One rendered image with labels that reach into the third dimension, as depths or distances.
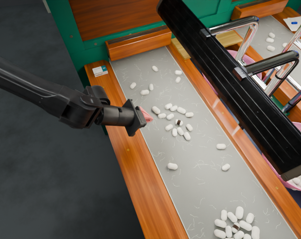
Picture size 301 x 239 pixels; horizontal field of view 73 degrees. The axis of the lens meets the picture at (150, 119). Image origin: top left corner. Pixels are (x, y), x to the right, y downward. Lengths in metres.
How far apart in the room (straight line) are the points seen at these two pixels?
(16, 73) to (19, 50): 2.08
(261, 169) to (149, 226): 0.42
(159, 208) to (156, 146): 0.22
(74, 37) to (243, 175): 0.83
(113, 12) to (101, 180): 1.08
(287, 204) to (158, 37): 0.80
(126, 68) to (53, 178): 0.99
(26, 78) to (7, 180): 1.34
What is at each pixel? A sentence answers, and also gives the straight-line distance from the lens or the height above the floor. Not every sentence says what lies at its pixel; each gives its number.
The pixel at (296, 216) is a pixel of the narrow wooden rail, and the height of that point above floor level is 0.76.
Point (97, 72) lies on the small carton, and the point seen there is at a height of 0.78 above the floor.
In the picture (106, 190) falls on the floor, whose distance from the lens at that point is 1.50.
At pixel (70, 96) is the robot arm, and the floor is 1.07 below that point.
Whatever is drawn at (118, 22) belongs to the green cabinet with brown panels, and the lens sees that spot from 0.96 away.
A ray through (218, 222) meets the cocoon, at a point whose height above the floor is 0.76.
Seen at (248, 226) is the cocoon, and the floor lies 0.76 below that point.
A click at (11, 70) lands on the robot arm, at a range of 0.53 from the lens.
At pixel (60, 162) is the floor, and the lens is 1.66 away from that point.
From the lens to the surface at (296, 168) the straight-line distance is 0.47.
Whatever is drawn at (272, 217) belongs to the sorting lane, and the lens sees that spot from 0.80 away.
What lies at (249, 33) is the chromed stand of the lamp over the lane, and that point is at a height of 1.07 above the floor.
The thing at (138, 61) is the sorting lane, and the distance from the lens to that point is 1.03.
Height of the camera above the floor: 1.44
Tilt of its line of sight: 59 degrees down
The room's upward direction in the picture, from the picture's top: straight up
